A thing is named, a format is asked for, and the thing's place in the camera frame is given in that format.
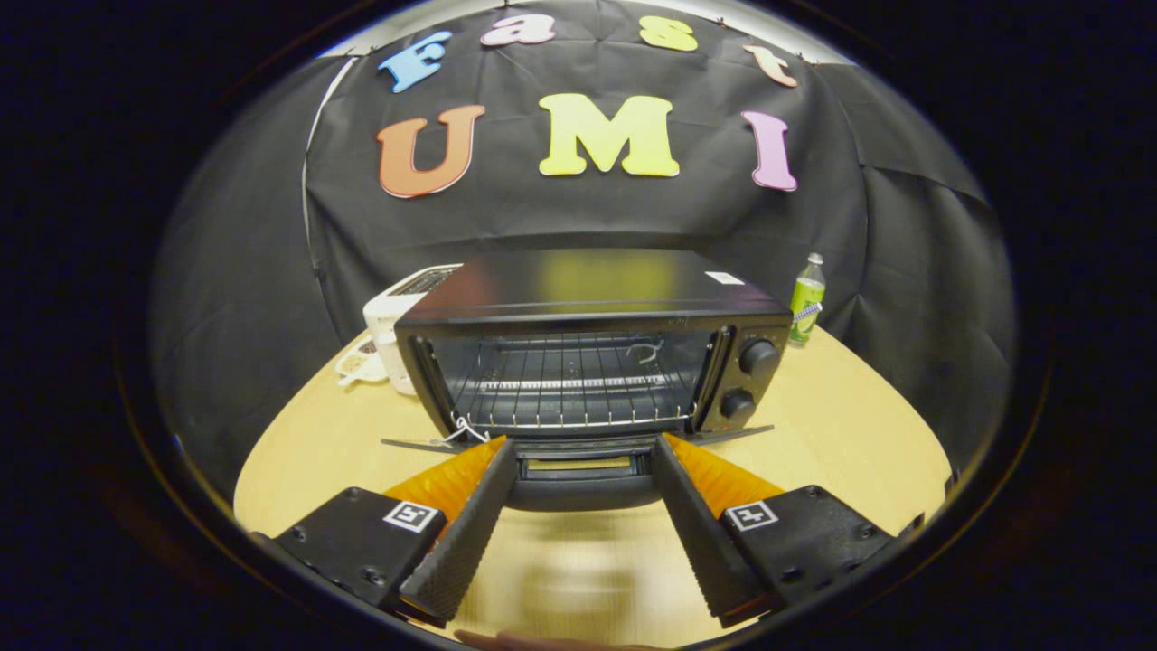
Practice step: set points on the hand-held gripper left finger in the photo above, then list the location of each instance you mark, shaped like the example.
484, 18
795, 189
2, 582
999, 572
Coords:
470, 533

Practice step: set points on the white pop-up toaster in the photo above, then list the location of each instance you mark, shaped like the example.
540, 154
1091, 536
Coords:
384, 316

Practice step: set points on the white divided snack dish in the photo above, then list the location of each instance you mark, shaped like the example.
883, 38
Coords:
357, 362

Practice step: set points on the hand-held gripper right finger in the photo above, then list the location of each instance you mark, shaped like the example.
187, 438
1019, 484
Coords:
696, 542

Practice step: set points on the black backdrop cloth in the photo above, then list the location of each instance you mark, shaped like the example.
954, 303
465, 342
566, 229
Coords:
560, 217

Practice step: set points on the black toaster oven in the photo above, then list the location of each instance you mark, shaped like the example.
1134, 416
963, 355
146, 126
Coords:
587, 285

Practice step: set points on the green drink bottle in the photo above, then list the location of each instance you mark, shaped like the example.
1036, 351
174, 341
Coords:
804, 303

